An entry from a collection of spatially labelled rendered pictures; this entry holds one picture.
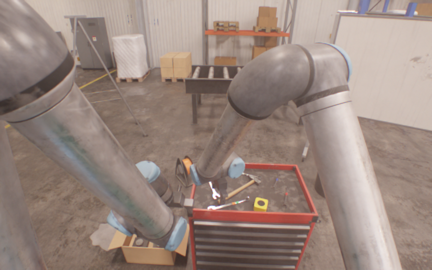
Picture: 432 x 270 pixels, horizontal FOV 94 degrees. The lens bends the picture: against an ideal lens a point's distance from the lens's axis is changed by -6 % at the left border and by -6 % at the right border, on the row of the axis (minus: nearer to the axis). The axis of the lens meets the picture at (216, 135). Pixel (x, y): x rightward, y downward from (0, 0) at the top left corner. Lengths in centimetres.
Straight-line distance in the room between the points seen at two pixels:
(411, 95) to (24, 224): 341
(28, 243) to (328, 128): 59
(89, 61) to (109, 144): 964
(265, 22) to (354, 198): 745
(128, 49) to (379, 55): 622
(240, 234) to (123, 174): 106
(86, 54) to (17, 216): 959
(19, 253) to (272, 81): 53
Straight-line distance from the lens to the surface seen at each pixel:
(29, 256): 52
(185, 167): 264
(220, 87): 400
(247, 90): 44
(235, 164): 91
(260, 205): 132
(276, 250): 152
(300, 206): 143
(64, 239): 270
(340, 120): 49
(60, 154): 33
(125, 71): 752
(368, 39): 318
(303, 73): 45
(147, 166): 72
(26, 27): 27
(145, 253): 210
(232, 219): 130
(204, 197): 138
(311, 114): 50
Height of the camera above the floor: 189
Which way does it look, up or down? 29 degrees down
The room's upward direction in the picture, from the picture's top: 1 degrees clockwise
